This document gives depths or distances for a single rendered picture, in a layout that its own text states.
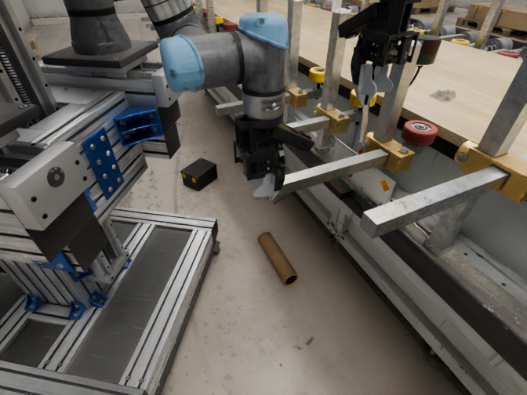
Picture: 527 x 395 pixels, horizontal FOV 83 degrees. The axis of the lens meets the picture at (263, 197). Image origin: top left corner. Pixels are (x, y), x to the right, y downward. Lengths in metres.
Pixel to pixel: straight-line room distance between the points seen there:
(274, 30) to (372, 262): 1.16
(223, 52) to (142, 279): 1.07
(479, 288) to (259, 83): 0.62
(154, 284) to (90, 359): 0.31
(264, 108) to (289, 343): 1.06
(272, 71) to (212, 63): 0.09
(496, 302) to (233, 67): 0.68
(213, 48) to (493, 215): 0.80
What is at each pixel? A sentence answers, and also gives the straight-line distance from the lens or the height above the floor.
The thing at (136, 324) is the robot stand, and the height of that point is 0.21.
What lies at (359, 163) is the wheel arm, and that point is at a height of 0.86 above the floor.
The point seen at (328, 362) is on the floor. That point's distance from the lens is 1.37.
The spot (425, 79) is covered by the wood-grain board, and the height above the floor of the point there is 0.90.
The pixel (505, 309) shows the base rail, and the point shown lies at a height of 0.70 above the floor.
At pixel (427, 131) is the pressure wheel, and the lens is 0.86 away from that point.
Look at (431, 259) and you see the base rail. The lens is 0.81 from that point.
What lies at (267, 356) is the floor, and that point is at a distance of 1.35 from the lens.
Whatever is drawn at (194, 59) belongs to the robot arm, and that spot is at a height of 1.14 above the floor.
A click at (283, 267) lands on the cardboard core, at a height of 0.08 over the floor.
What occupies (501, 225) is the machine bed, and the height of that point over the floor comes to 0.71.
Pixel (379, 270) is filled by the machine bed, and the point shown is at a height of 0.17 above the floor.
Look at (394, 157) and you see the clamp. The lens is 0.80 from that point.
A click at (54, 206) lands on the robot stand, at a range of 0.61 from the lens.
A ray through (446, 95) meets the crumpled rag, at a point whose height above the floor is 0.91.
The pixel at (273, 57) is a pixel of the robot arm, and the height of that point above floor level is 1.13.
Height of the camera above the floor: 1.26
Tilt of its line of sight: 40 degrees down
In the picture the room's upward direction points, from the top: straight up
